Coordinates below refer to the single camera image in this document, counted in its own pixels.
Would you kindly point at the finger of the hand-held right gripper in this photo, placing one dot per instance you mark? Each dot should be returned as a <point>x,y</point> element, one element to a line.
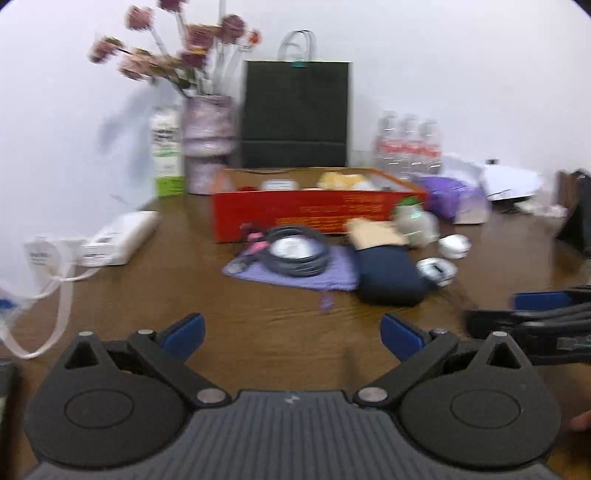
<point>489,321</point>
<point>545,301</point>

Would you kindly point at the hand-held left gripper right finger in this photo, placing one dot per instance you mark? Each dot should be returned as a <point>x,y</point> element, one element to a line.
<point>401,337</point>

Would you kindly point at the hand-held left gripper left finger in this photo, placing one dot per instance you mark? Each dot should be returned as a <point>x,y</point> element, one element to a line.
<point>189,334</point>

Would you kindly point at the navy blue pouch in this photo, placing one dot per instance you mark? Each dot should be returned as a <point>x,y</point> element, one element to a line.
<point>388,277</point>

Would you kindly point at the purple cloth pouch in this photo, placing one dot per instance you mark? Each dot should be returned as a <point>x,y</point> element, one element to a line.
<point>332,272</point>

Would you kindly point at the beige cloth pouch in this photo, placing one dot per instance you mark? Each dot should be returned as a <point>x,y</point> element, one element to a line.
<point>374,233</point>

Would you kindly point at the clear bag green top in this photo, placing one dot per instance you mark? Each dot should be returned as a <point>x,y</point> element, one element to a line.
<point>415,226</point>

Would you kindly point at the red cardboard box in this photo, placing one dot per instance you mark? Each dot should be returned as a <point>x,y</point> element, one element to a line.
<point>300,210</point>

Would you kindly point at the wooden desktop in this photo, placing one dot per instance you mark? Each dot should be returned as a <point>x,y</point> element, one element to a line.
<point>277,323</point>

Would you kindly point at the person's right hand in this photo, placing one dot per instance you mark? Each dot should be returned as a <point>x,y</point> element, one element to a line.
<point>582,421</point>

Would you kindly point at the white round lid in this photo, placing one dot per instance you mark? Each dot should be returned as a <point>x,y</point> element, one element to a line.
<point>455,245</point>

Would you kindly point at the dark chair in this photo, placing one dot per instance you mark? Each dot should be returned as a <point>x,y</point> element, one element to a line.
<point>577,217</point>

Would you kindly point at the white power strip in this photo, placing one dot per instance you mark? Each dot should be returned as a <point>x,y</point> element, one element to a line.
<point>122,235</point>

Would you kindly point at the white paper stack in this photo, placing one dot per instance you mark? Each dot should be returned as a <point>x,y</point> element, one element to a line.
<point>508,182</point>

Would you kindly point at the purple tissue pack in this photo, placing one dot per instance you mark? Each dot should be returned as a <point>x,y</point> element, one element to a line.
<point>443,194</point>

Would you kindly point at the small red item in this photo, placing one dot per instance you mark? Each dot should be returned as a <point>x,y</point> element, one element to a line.
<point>247,188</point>

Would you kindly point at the yellow plush toy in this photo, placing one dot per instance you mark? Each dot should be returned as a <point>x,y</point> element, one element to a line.
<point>341,181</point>

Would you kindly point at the white small box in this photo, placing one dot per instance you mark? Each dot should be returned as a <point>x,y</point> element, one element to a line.
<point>280,184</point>

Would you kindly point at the clear water bottle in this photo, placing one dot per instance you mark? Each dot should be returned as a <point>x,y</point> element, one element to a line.
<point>387,147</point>
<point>410,150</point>
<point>431,150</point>

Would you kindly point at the white green milk carton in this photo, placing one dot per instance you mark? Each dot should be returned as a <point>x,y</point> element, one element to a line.
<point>167,147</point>

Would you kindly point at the purple white vase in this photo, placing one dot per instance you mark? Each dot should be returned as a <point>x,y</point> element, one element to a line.
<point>207,138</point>

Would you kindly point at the black paper bag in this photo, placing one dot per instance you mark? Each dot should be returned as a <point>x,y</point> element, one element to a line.
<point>295,110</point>

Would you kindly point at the dried pink flowers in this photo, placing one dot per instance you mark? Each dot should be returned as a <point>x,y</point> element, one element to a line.
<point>201,39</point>

